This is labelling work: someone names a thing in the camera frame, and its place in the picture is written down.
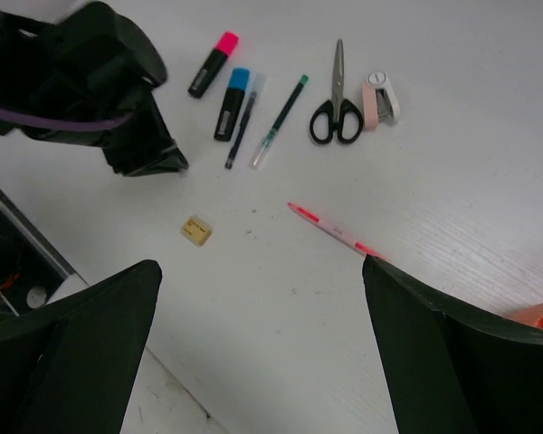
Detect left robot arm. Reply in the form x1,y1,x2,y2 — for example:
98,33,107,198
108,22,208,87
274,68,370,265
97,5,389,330
0,1,189,177

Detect green capped pen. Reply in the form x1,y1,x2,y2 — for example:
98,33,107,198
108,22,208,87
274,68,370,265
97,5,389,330
250,74,309,170

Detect blue capped highlighter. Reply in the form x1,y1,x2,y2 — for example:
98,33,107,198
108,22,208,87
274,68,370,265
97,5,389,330
214,68,251,142

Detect pink pen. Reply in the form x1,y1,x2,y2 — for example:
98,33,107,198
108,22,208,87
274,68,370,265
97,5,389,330
287,202,383,259

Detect pink capped highlighter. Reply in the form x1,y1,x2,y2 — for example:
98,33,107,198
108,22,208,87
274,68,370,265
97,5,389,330
187,32,239,99

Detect small yellow eraser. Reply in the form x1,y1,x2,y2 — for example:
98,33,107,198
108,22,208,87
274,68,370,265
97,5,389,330
180,216,213,247

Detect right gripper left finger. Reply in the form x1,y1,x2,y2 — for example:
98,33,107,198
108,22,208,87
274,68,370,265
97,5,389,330
0,259,162,433

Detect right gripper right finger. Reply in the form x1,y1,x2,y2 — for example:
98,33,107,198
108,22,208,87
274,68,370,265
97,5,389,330
363,256,543,433

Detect black handled scissors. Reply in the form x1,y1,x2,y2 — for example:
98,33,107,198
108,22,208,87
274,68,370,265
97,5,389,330
309,38,364,146

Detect orange round divided container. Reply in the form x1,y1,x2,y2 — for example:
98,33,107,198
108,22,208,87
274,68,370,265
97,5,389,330
507,303,543,329

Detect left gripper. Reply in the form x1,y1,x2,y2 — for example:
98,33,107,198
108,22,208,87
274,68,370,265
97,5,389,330
100,85,189,176

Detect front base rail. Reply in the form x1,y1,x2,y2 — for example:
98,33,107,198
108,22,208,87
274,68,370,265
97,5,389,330
0,189,88,322

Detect black gel pen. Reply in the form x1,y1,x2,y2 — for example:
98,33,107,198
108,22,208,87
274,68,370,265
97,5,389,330
224,73,266,170

